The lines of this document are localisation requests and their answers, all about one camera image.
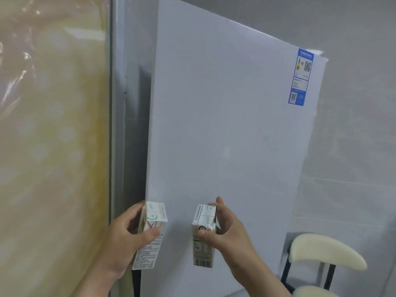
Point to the person's right hand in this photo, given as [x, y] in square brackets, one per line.
[235, 244]

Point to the person's left hand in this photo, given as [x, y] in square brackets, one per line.
[123, 241]

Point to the white milk carton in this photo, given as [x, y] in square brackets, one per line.
[154, 213]
[202, 253]

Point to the white refrigerator door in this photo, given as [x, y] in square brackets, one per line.
[232, 120]

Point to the cream chair black legs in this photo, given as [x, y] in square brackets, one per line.
[325, 248]

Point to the blue energy label sticker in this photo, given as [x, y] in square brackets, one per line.
[301, 77]

